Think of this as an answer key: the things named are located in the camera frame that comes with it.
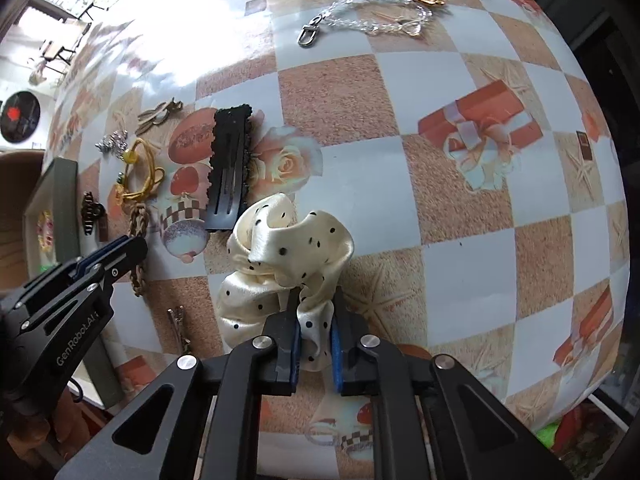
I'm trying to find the silver alligator hair clip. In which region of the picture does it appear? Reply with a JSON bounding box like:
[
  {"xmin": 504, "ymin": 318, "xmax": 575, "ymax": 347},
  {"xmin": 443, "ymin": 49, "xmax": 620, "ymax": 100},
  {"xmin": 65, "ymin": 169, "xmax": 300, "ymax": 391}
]
[{"xmin": 167, "ymin": 306, "xmax": 192, "ymax": 356}]

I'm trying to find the bronze metal hair clip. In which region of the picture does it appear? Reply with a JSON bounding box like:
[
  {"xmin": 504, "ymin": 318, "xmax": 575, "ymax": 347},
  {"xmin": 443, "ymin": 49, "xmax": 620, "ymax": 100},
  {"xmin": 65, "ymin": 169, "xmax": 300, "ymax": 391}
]
[{"xmin": 136, "ymin": 99, "xmax": 183, "ymax": 126}]

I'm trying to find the bright green object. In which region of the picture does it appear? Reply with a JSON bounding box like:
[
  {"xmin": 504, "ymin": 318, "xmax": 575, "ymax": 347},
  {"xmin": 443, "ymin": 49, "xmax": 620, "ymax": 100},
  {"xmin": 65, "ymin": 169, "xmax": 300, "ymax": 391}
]
[{"xmin": 535, "ymin": 422, "xmax": 561, "ymax": 448}]

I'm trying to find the black snap hair clip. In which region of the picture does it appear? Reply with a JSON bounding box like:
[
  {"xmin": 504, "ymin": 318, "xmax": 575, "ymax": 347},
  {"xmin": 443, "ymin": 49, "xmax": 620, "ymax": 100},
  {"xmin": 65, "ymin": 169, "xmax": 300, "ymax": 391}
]
[{"xmin": 205, "ymin": 105, "xmax": 255, "ymax": 233}]

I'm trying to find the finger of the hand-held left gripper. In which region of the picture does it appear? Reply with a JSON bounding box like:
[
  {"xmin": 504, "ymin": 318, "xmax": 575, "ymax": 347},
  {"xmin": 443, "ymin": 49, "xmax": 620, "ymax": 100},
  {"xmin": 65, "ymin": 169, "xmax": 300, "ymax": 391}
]
[
  {"xmin": 75, "ymin": 234, "xmax": 149, "ymax": 283},
  {"xmin": 70, "ymin": 240, "xmax": 126, "ymax": 273}
]

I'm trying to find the clear crystal bead chain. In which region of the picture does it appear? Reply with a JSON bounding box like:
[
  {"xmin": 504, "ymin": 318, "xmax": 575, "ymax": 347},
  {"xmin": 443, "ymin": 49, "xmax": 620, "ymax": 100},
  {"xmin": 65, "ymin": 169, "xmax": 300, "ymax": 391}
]
[{"xmin": 297, "ymin": 0, "xmax": 436, "ymax": 48}]

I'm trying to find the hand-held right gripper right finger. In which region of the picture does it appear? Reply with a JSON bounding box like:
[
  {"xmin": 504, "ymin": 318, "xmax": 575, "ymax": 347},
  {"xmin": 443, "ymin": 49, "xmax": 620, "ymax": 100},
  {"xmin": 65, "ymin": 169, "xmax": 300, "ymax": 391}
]
[{"xmin": 330, "ymin": 287, "xmax": 586, "ymax": 480}]

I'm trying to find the silver rhinestone charm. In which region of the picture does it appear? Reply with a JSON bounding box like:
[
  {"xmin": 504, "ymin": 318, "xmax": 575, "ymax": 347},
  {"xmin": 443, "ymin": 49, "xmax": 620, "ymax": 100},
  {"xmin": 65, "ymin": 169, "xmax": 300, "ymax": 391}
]
[{"xmin": 95, "ymin": 130, "xmax": 130, "ymax": 156}]

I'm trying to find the black metal rack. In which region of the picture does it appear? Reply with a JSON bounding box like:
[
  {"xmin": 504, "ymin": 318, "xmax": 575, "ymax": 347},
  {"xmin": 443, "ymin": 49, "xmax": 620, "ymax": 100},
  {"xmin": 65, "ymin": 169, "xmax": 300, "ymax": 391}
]
[{"xmin": 37, "ymin": 2, "xmax": 108, "ymax": 78}]

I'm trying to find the grey storage box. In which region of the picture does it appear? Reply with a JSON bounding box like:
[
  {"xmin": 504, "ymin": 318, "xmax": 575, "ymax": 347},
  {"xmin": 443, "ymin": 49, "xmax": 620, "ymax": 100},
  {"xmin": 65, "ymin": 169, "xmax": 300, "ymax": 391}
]
[{"xmin": 22, "ymin": 157, "xmax": 123, "ymax": 408}]

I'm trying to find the yellow cord hair tie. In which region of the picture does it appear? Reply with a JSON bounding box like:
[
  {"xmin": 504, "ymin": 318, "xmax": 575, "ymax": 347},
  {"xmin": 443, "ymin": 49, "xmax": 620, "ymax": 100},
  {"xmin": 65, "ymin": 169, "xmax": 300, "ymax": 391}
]
[{"xmin": 114, "ymin": 137, "xmax": 166, "ymax": 206}]

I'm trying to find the brown upholstered chair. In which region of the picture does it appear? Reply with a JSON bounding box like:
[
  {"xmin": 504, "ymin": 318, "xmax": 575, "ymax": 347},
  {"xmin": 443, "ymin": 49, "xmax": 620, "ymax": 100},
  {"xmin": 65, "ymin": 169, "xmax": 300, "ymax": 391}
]
[{"xmin": 0, "ymin": 152, "xmax": 48, "ymax": 291}]

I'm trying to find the cream polka-dot satin scrunchie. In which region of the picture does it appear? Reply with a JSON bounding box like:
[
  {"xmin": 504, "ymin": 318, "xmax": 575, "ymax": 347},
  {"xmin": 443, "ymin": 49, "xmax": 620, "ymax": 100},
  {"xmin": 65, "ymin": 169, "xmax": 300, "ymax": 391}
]
[{"xmin": 215, "ymin": 192, "xmax": 356, "ymax": 373}]

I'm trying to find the white washing machine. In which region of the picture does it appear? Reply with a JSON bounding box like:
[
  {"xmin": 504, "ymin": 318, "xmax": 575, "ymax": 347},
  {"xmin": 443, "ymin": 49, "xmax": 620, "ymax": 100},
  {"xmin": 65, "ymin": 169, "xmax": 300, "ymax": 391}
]
[{"xmin": 0, "ymin": 87, "xmax": 43, "ymax": 148}]

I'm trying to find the red object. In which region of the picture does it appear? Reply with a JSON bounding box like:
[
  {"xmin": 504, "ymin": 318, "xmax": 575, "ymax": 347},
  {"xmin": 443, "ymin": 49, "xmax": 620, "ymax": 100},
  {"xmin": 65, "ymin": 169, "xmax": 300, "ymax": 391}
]
[{"xmin": 562, "ymin": 405, "xmax": 591, "ymax": 441}]

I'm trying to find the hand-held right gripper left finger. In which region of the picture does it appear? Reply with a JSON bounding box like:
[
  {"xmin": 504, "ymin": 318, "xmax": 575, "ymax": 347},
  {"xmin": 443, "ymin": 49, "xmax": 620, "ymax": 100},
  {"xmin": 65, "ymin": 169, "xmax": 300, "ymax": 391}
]
[{"xmin": 50, "ymin": 287, "xmax": 303, "ymax": 480}]

